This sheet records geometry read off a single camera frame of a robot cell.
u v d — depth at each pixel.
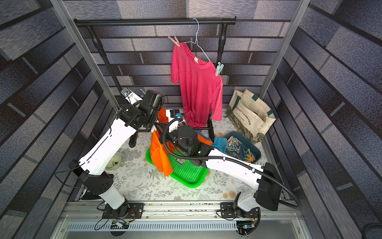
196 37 0.64
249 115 0.90
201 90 0.81
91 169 0.42
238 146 0.97
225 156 0.49
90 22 0.58
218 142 0.93
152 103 0.52
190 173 0.87
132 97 0.57
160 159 0.67
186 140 0.49
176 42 0.78
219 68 0.62
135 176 0.85
